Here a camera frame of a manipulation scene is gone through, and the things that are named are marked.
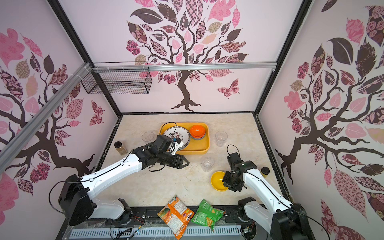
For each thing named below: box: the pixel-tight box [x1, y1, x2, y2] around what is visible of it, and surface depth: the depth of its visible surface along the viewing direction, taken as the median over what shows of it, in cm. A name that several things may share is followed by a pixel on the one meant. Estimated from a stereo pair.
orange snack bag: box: [157, 195, 195, 240], surface depth 73 cm
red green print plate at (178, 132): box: [163, 126, 191, 150], surface depth 106 cm
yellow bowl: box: [210, 171, 229, 192], surface depth 85 cm
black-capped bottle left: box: [114, 141, 128, 156], surface depth 94 cm
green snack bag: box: [190, 199, 226, 232], surface depth 71 cm
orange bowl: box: [190, 125, 206, 139], surface depth 105 cm
